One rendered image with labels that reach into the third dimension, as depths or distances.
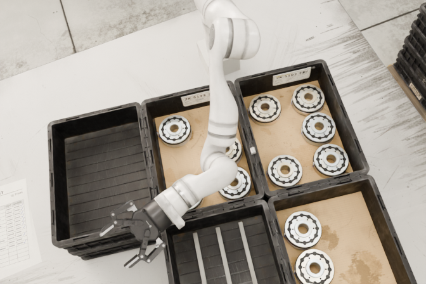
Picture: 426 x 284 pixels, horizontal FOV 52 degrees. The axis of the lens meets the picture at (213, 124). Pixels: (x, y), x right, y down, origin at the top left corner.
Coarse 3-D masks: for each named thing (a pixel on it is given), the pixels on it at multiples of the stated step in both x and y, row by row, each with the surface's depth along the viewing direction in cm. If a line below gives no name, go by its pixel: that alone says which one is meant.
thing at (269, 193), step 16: (304, 64) 139; (240, 80) 138; (240, 96) 137; (336, 96) 132; (352, 128) 127; (256, 160) 125; (336, 176) 121; (352, 176) 121; (272, 192) 121; (288, 192) 120
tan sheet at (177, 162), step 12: (204, 108) 146; (156, 120) 146; (192, 120) 145; (204, 120) 144; (192, 132) 143; (204, 132) 142; (192, 144) 141; (168, 156) 140; (180, 156) 139; (192, 156) 139; (168, 168) 138; (180, 168) 137; (192, 168) 137; (168, 180) 136; (216, 192) 133; (252, 192) 132; (204, 204) 131
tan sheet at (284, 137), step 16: (288, 96) 145; (288, 112) 143; (320, 112) 142; (256, 128) 141; (272, 128) 141; (288, 128) 140; (320, 128) 139; (336, 128) 139; (256, 144) 139; (272, 144) 138; (288, 144) 138; (304, 144) 137; (336, 144) 136; (304, 160) 135; (304, 176) 132; (320, 176) 132
